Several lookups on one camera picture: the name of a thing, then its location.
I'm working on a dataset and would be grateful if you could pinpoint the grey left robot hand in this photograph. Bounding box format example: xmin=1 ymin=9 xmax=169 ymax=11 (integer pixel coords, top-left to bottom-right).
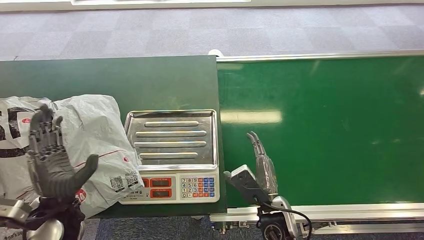
xmin=27 ymin=104 xmax=100 ymax=200

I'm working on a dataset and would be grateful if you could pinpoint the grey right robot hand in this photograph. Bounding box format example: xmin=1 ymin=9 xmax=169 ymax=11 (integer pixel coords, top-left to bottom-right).
xmin=223 ymin=131 xmax=279 ymax=197

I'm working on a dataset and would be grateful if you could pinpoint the grey mailer package red print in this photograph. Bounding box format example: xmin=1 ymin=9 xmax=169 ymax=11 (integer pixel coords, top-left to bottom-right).
xmin=0 ymin=94 xmax=145 ymax=220

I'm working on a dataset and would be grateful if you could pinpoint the white electronic scale steel tray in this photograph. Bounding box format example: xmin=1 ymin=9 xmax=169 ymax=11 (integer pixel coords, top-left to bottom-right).
xmin=118 ymin=109 xmax=221 ymax=206

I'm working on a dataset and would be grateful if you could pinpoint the green belt conveyor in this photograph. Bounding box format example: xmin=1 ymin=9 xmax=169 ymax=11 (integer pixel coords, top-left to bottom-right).
xmin=209 ymin=50 xmax=424 ymax=236

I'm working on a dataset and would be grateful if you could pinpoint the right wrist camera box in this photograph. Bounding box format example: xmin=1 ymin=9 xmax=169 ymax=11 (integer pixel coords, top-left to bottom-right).
xmin=228 ymin=164 xmax=272 ymax=205

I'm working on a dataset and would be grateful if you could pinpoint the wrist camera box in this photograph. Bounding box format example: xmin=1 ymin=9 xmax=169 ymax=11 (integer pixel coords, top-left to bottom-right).
xmin=0 ymin=197 xmax=33 ymax=230
xmin=228 ymin=164 xmax=272 ymax=205

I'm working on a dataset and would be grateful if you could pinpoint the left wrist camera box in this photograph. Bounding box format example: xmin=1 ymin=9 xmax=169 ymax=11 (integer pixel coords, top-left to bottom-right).
xmin=0 ymin=197 xmax=33 ymax=230

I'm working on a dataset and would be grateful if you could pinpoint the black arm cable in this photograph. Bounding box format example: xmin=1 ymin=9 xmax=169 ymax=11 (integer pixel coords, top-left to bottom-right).
xmin=260 ymin=202 xmax=313 ymax=240

